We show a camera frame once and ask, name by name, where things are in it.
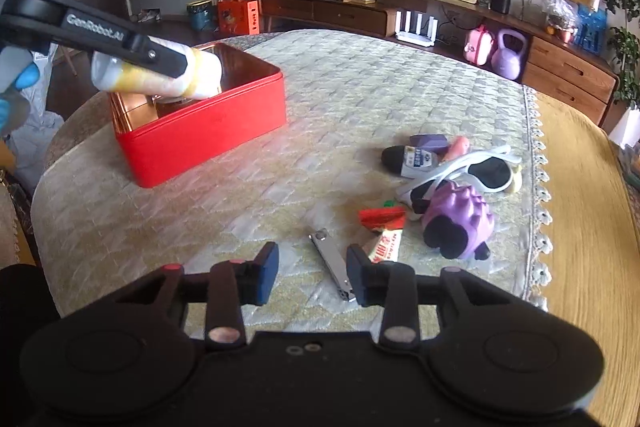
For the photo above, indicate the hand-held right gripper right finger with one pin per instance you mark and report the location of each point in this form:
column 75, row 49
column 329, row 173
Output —
column 356, row 274

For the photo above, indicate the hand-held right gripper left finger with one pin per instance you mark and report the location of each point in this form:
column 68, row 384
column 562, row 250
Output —
column 266, row 274

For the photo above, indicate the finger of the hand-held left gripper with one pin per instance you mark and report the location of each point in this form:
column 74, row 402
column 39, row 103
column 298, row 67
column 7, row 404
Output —
column 125, row 39

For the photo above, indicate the metal nail clipper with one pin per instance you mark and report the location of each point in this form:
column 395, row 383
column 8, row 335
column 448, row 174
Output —
column 327, row 257

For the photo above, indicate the yellow and white bottle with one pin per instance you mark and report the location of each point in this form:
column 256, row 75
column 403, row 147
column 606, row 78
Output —
column 130, row 79

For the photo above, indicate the red white candy packet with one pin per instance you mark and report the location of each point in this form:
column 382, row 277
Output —
column 386, row 247

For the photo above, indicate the green pawn piece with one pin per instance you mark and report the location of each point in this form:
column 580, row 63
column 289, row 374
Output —
column 390, row 204

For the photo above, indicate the purple spiky toy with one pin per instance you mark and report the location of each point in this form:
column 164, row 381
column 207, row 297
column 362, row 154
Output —
column 462, row 212

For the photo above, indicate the small black-capped bottle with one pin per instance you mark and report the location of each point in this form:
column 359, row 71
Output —
column 407, row 159

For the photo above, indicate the red tin box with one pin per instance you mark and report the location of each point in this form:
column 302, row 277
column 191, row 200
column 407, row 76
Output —
column 200, row 142

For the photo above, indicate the white sunglasses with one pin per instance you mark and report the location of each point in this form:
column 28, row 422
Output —
column 487, row 174

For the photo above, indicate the cream lemon-shaped toy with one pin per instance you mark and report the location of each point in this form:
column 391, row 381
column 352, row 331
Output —
column 516, row 179

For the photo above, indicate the person's left hand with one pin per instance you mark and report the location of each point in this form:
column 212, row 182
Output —
column 26, row 77

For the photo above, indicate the blue bucket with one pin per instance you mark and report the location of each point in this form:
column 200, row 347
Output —
column 200, row 16

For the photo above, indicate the beige lace tablecloth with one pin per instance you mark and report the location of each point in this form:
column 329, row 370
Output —
column 80, row 137

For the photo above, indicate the orange gift box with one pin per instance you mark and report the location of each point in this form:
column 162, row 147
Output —
column 235, row 16

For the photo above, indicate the white plastic bag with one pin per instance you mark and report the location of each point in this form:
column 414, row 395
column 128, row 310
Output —
column 35, row 132

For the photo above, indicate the purple block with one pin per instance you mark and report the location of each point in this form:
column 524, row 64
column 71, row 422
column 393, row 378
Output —
column 429, row 142

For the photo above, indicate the pink marker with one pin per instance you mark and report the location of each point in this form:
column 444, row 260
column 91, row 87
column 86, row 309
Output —
column 456, row 148

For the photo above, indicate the cream quilted table cloth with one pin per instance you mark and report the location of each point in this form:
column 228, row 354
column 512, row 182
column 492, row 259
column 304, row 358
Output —
column 350, row 97

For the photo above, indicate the yellow woven table mat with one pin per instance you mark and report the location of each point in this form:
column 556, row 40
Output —
column 590, row 207

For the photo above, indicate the white router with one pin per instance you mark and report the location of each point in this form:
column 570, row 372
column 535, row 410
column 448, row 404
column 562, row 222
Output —
column 416, row 27

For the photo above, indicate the pink toy case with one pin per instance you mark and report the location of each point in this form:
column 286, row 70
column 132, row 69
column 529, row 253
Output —
column 478, row 47

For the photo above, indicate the purple kettlebell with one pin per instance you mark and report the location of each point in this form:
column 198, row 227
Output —
column 507, row 59

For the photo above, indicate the wooden TV cabinet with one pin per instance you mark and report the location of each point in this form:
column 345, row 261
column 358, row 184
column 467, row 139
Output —
column 565, row 72

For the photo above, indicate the white planter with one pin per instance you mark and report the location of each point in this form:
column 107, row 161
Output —
column 627, row 129

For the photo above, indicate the clear plastic bag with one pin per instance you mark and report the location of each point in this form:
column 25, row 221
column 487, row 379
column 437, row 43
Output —
column 560, row 14

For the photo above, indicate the blue bottle pack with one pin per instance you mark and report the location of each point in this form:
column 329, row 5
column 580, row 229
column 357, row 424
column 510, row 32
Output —
column 590, row 27

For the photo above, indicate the large leafy potted plant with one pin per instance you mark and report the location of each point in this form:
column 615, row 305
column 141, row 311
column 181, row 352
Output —
column 625, row 42

